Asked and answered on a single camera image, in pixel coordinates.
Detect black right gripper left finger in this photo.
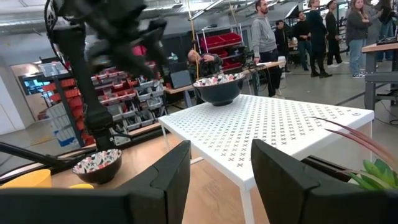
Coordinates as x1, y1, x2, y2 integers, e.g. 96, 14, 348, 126
0, 140, 192, 224

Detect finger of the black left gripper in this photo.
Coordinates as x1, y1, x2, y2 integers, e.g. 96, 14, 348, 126
118, 46, 156, 80
143, 18, 170, 74

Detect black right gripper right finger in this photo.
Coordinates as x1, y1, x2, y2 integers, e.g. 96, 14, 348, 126
251, 138, 398, 224

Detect dark bowl with patterned inside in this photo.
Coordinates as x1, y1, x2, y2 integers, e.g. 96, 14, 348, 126
72, 148, 123, 185
192, 72, 246, 107

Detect yellow plastic mini bowl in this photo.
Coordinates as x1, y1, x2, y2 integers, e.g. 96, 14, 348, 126
0, 169, 53, 189
68, 183, 95, 190

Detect rack of red grey bins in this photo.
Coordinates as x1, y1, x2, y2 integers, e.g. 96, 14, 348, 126
40, 61, 169, 147

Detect grey laptop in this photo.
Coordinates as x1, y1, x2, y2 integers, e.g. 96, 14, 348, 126
170, 70, 193, 90

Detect wooden workbench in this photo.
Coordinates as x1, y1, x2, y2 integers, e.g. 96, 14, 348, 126
163, 60, 286, 108

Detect person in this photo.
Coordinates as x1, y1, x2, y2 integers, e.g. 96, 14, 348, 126
306, 0, 333, 78
293, 11, 312, 71
251, 0, 283, 98
371, 0, 398, 62
345, 0, 371, 78
274, 19, 294, 74
325, 0, 349, 68
187, 49, 224, 82

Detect cart with red bins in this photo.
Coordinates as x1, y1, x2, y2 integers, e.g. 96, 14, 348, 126
195, 23, 247, 74

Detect clear plastic box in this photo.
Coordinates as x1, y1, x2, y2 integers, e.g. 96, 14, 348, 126
38, 61, 68, 78

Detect white perforated metal shelf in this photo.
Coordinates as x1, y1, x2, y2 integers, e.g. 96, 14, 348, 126
157, 94, 376, 224

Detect potted green spiky plant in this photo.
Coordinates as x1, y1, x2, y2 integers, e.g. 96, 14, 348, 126
310, 116, 398, 191

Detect wooden table grey legs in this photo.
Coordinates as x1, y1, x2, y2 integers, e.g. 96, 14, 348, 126
361, 42, 398, 111

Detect yellow hanging cable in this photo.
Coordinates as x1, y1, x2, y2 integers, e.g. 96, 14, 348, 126
185, 0, 200, 80

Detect wall screen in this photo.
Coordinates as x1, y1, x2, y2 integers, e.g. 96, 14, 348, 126
18, 74, 52, 96

